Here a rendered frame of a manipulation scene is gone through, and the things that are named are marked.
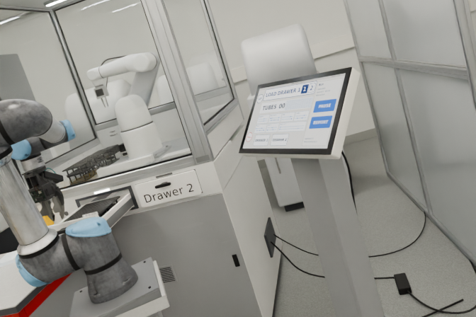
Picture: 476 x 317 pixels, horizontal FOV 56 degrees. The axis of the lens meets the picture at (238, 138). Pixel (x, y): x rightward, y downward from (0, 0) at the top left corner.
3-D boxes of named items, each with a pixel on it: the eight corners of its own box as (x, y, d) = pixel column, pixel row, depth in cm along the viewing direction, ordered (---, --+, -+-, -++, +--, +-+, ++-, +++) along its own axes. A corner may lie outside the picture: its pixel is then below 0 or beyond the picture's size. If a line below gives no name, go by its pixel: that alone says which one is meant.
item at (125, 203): (103, 236, 174) (97, 222, 173) (46, 249, 179) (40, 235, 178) (140, 199, 212) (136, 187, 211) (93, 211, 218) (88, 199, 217)
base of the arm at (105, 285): (138, 287, 132) (125, 257, 131) (88, 310, 129) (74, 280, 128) (137, 268, 147) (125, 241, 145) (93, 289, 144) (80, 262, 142)
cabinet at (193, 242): (275, 347, 210) (224, 191, 195) (84, 377, 232) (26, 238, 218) (287, 251, 301) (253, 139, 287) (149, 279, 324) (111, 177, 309)
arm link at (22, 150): (34, 130, 150) (39, 128, 161) (0, 143, 148) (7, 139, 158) (44, 151, 152) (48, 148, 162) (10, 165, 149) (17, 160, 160)
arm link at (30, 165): (28, 158, 170) (47, 152, 168) (32, 169, 170) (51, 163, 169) (15, 163, 162) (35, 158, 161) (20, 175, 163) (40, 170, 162)
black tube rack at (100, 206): (103, 229, 182) (97, 214, 181) (65, 238, 186) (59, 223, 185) (125, 208, 204) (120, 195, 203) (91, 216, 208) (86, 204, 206)
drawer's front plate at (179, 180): (201, 194, 196) (193, 170, 194) (142, 208, 202) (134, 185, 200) (202, 192, 198) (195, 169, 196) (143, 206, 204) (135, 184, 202)
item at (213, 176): (222, 191, 196) (212, 160, 193) (27, 238, 218) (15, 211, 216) (251, 140, 287) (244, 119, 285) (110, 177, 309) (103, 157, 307)
